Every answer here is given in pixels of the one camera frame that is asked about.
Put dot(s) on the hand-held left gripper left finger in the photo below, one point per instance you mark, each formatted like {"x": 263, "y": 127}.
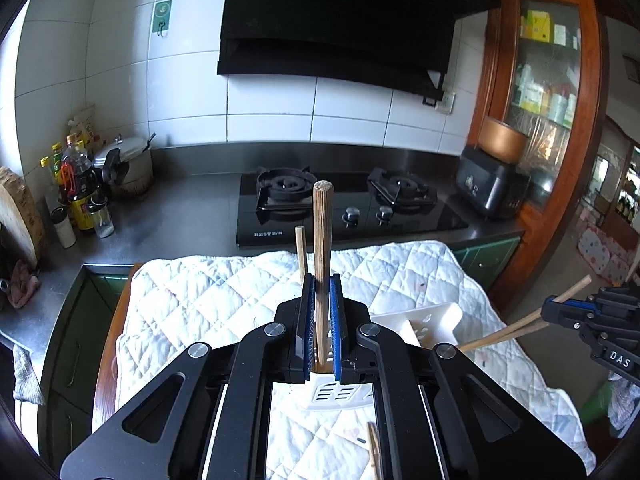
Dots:
{"x": 311, "y": 325}

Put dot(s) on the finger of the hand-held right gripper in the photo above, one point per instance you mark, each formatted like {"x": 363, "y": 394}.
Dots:
{"x": 575, "y": 304}
{"x": 562, "y": 316}

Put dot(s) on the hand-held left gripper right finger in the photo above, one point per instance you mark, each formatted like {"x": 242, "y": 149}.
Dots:
{"x": 336, "y": 325}

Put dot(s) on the single brown chopstick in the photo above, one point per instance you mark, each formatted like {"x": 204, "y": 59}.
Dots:
{"x": 300, "y": 255}
{"x": 322, "y": 260}
{"x": 530, "y": 330}
{"x": 575, "y": 290}

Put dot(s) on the white plastic utensil holder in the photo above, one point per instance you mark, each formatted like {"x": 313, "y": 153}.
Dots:
{"x": 430, "y": 317}

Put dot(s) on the pile of wooden chopsticks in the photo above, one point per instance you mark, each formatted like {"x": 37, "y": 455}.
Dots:
{"x": 374, "y": 455}

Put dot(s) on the white dotted play fence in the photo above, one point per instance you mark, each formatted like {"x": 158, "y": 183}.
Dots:
{"x": 600, "y": 255}

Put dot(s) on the patterned white cloth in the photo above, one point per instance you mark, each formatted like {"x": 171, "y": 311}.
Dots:
{"x": 622, "y": 405}

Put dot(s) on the green stool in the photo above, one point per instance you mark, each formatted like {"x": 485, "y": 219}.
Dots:
{"x": 595, "y": 405}

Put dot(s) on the white quilted mat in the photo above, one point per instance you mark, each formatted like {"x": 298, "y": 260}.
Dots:
{"x": 210, "y": 300}

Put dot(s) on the black gas stove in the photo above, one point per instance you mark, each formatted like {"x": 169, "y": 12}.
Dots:
{"x": 400, "y": 215}

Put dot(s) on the black countertop appliance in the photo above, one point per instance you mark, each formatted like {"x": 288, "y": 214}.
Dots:
{"x": 490, "y": 185}

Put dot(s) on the dark kitchen counter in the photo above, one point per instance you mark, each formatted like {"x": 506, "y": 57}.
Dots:
{"x": 190, "y": 210}

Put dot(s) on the copper pot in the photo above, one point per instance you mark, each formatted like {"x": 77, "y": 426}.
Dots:
{"x": 502, "y": 140}

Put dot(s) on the wooden glass-door cabinet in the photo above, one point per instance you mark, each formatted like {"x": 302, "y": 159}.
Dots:
{"x": 592, "y": 110}

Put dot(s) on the clear seasoning shaker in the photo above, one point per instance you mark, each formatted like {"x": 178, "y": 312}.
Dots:
{"x": 103, "y": 220}

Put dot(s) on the metal pressure cooker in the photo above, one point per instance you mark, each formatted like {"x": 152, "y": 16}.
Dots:
{"x": 132, "y": 170}

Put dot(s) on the white seasoning shaker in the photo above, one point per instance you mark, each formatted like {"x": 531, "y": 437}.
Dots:
{"x": 64, "y": 230}

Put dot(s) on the large dark sauce bottle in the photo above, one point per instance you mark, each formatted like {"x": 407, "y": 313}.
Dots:
{"x": 82, "y": 185}

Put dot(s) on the white rag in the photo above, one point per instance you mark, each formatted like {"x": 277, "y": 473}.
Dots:
{"x": 27, "y": 372}

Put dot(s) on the pink rag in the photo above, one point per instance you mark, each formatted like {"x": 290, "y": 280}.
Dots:
{"x": 22, "y": 282}

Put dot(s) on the yellow-capped green bottle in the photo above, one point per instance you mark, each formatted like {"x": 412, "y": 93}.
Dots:
{"x": 58, "y": 165}
{"x": 47, "y": 180}

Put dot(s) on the seasoning packet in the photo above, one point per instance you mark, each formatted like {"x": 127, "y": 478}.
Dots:
{"x": 85, "y": 122}

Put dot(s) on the round wooden cutting board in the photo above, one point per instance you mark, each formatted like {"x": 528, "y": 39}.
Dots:
{"x": 20, "y": 210}

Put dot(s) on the black range hood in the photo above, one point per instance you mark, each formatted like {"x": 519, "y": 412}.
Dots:
{"x": 325, "y": 10}

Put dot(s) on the wall socket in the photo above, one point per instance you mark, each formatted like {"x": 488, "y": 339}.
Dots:
{"x": 448, "y": 102}

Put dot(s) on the green wall hook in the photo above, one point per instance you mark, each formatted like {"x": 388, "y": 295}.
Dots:
{"x": 161, "y": 15}

